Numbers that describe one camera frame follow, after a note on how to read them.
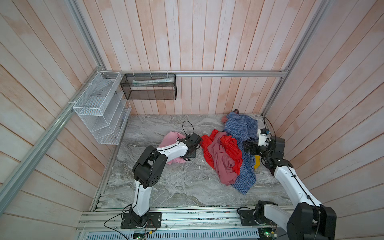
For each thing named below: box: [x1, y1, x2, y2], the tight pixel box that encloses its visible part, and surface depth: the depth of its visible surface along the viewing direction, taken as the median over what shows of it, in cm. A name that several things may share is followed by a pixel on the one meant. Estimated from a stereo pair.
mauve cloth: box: [207, 131, 238, 186], surface depth 88 cm
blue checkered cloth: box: [224, 111, 259, 196], surface depth 91 cm
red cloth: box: [200, 129, 243, 175], surface depth 92 cm
